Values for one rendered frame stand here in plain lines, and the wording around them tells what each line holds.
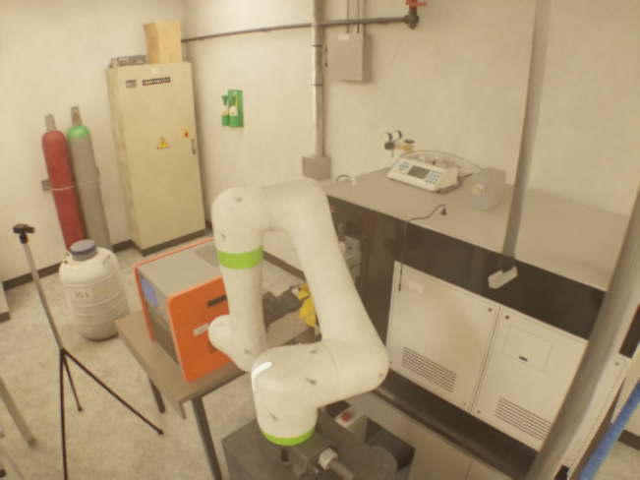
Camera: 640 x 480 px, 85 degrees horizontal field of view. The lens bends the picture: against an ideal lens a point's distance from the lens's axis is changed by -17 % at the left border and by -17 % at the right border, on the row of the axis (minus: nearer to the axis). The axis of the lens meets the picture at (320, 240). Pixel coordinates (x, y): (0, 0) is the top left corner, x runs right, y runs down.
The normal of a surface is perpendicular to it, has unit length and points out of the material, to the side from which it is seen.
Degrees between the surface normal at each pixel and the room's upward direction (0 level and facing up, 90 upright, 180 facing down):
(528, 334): 90
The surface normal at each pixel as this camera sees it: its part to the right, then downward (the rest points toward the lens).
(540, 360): -0.71, 0.29
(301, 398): 0.38, 0.36
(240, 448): 0.00, -0.91
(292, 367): 0.09, -0.81
